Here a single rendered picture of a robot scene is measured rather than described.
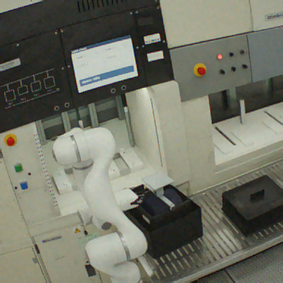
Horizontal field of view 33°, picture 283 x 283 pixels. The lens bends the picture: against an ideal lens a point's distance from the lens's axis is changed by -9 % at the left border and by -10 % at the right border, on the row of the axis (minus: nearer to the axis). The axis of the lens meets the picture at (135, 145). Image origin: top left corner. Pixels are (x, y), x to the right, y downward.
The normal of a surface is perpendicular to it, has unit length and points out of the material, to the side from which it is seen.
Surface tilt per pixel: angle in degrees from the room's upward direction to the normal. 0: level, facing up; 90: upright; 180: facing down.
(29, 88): 90
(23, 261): 90
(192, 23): 90
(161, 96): 90
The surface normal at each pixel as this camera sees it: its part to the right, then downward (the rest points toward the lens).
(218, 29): 0.32, 0.40
